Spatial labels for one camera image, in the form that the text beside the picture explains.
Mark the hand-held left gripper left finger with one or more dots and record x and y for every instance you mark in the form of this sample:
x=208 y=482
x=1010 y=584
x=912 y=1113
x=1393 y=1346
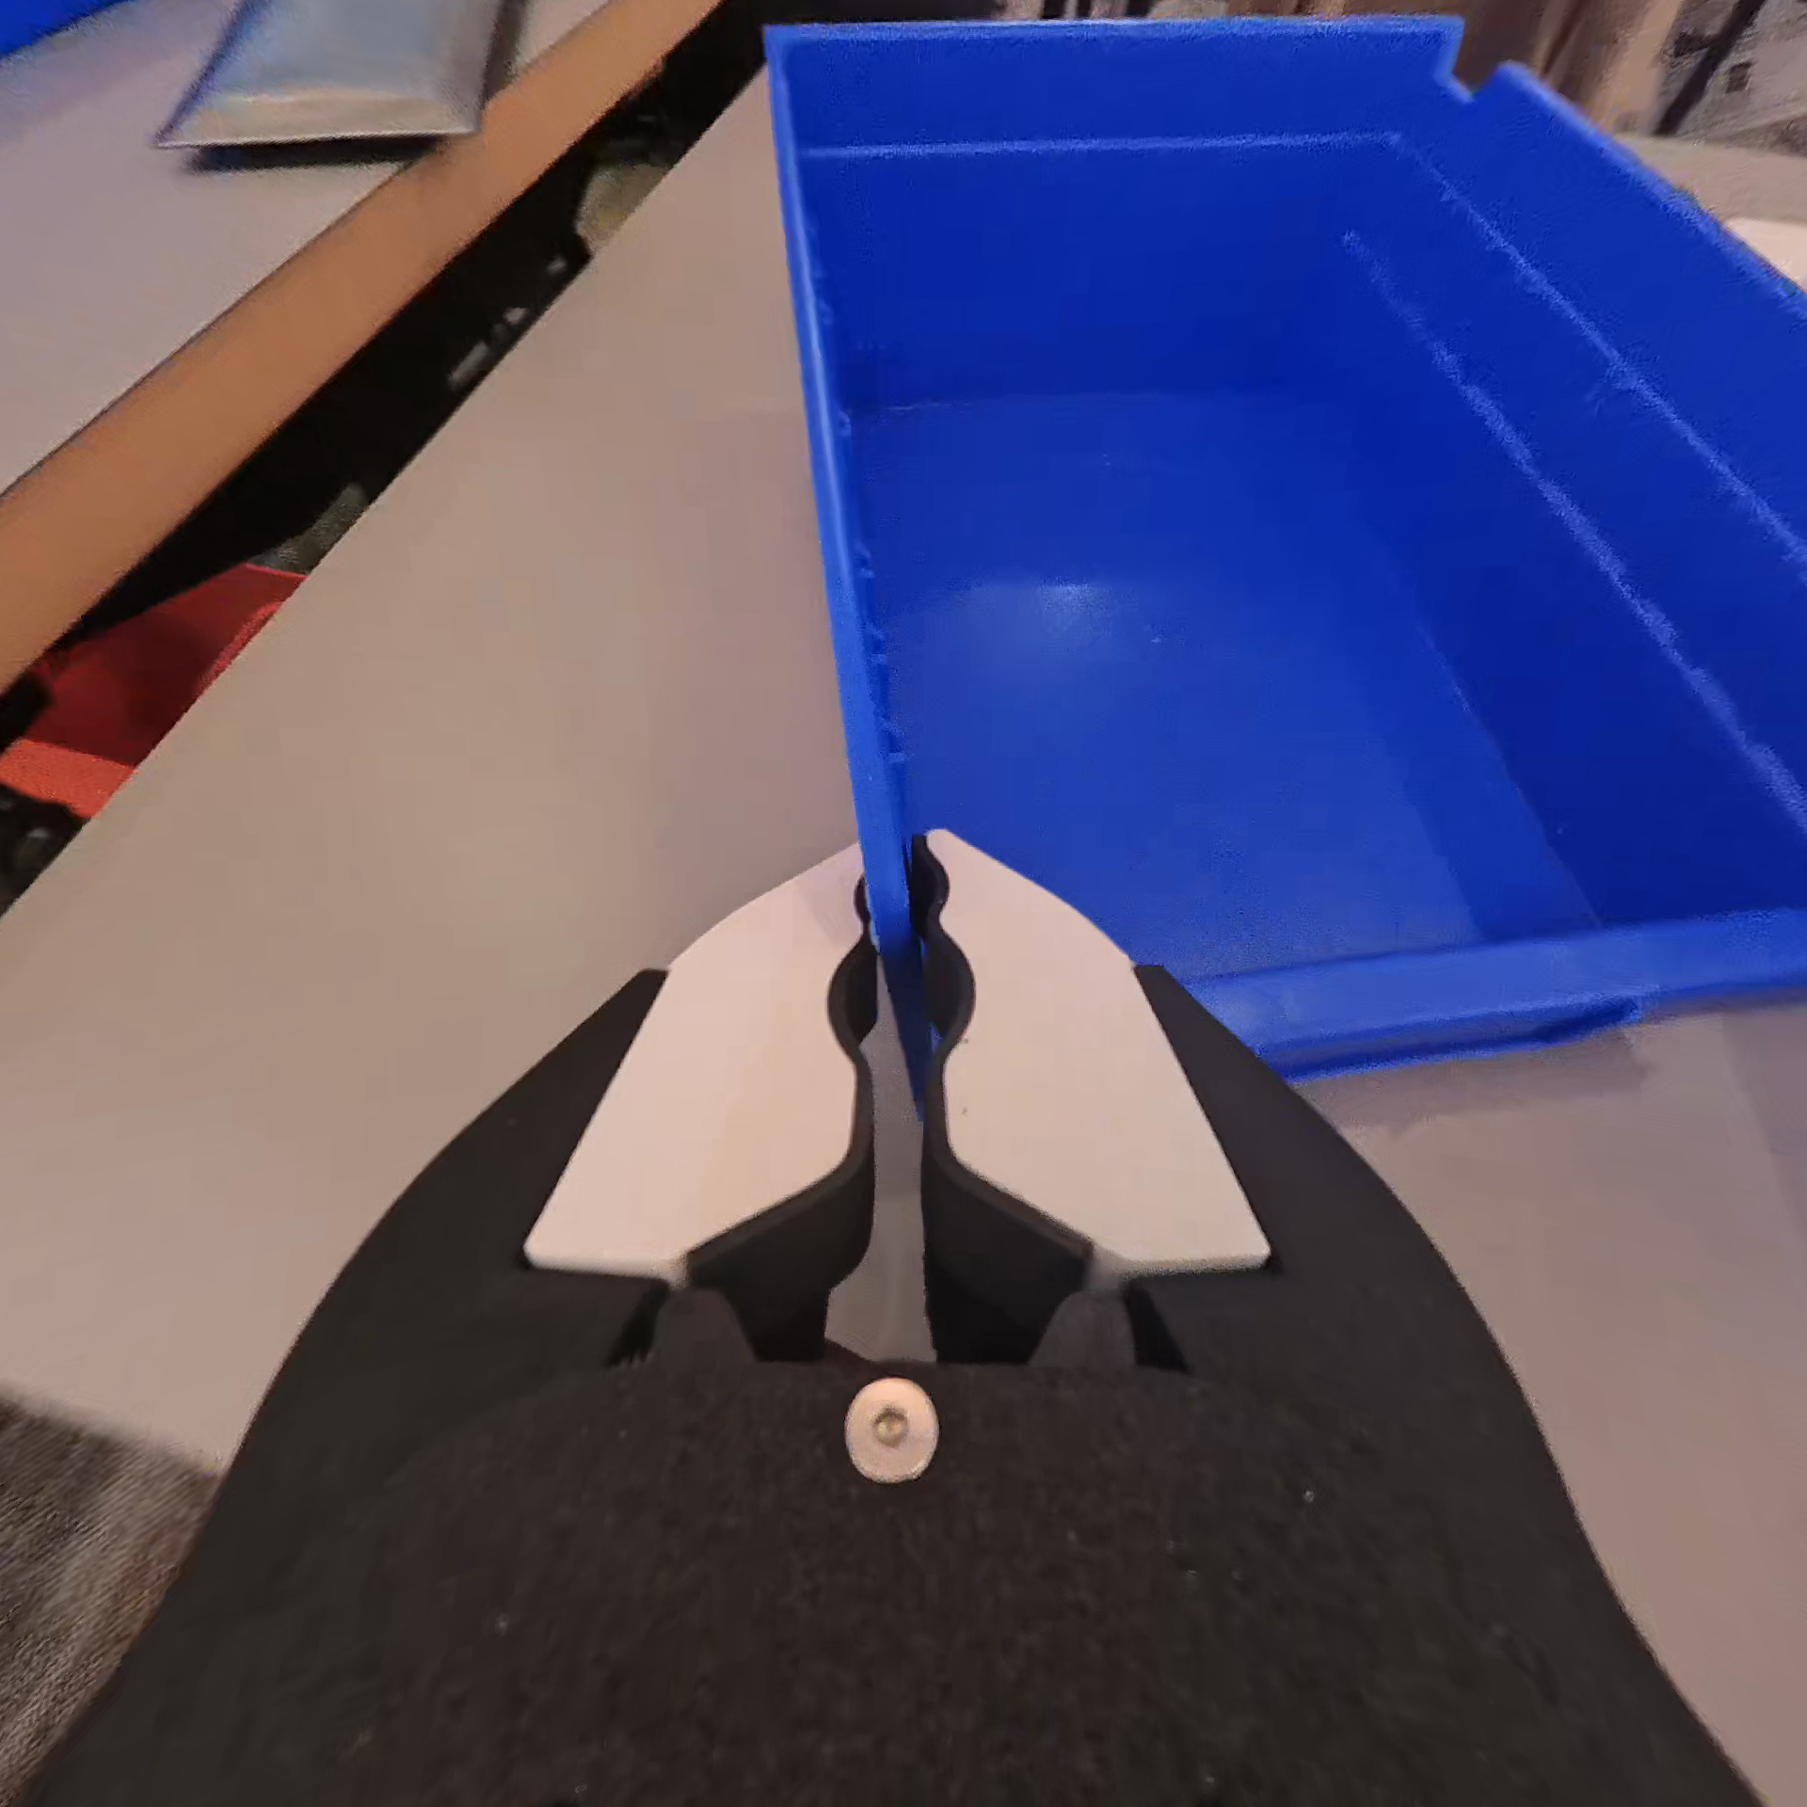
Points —
x=690 y=1103

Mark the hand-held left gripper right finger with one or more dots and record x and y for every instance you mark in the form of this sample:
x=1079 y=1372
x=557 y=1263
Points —
x=1101 y=1103

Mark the blue plastic bin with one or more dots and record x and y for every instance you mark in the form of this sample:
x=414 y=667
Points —
x=1201 y=636
x=42 y=17

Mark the red object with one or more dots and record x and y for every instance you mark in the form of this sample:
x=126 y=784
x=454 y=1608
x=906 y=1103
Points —
x=128 y=691

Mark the wood-edged table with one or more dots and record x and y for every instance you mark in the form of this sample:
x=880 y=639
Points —
x=84 y=282

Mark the grey pouch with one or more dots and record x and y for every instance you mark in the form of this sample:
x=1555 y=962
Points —
x=338 y=71

